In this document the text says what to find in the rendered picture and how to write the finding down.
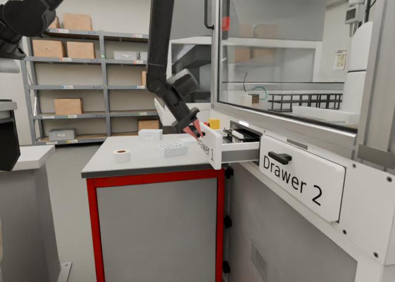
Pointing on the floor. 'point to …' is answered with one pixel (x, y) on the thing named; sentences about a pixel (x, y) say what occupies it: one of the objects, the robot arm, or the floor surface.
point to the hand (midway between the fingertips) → (199, 137)
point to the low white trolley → (155, 213)
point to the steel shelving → (81, 85)
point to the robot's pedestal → (29, 221)
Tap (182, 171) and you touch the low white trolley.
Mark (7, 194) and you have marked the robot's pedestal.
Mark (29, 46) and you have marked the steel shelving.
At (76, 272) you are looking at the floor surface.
